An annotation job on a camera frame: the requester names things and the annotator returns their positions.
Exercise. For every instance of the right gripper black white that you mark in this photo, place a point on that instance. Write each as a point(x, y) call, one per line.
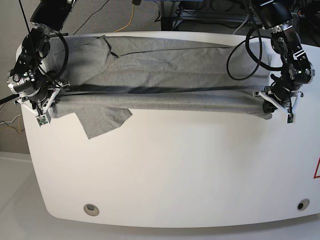
point(44, 101)

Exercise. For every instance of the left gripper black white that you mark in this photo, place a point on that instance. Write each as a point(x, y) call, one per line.
point(278, 97)

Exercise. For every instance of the grey T-shirt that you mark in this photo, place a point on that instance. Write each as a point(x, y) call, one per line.
point(110, 76)

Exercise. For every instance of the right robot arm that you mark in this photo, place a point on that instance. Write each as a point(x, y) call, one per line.
point(31, 85)

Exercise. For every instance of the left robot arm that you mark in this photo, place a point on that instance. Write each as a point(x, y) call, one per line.
point(296, 70)

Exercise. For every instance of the red triangle sticker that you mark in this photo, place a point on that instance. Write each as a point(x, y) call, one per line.
point(317, 171)

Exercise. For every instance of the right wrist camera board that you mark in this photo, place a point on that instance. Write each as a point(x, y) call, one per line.
point(43, 120)

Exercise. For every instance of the table cable grommet hole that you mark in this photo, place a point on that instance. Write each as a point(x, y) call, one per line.
point(303, 204)

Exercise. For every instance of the aluminium frame rail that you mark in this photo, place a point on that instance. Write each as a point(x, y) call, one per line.
point(235, 15)

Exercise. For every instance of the black table leg post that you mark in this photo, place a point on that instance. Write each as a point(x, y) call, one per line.
point(166, 23)

